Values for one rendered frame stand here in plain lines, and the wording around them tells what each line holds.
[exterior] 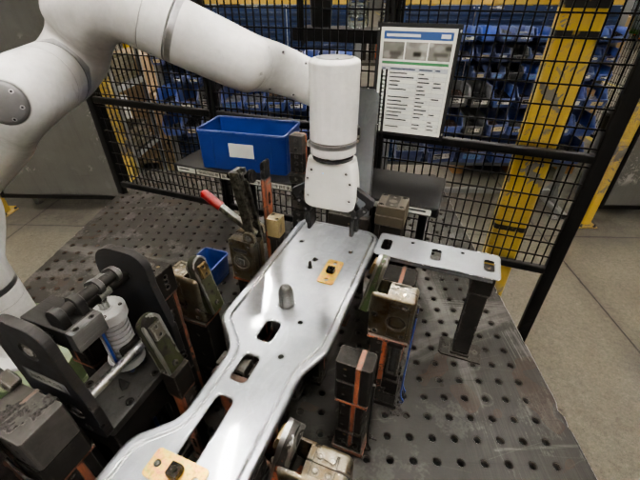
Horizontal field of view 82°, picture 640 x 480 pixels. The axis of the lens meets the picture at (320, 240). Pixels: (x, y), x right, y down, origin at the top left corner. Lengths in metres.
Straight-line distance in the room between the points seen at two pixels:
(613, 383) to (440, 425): 1.43
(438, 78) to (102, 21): 0.84
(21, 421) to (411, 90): 1.11
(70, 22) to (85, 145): 2.62
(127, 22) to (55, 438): 0.56
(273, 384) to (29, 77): 0.56
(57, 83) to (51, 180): 2.91
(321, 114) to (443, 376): 0.73
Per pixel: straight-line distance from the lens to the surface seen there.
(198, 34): 0.60
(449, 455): 0.95
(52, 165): 3.48
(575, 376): 2.23
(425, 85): 1.18
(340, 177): 0.67
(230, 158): 1.26
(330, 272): 0.82
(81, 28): 0.65
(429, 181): 1.21
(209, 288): 0.76
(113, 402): 0.74
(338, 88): 0.61
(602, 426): 2.11
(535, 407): 1.10
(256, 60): 0.60
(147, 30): 0.62
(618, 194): 3.54
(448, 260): 0.91
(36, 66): 0.67
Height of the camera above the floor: 1.53
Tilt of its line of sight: 34 degrees down
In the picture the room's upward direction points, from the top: straight up
